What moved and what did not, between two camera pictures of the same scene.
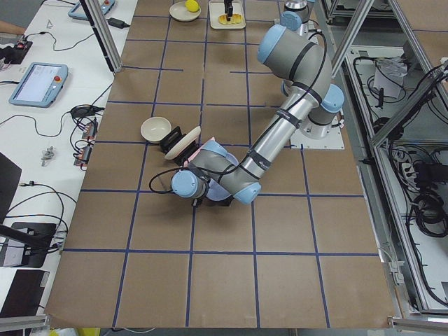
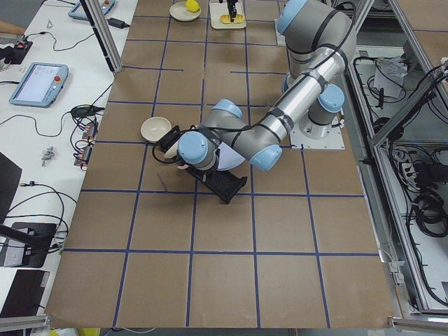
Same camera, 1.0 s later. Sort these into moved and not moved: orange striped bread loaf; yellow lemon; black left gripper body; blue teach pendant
Moved: black left gripper body
Not moved: blue teach pendant; yellow lemon; orange striped bread loaf
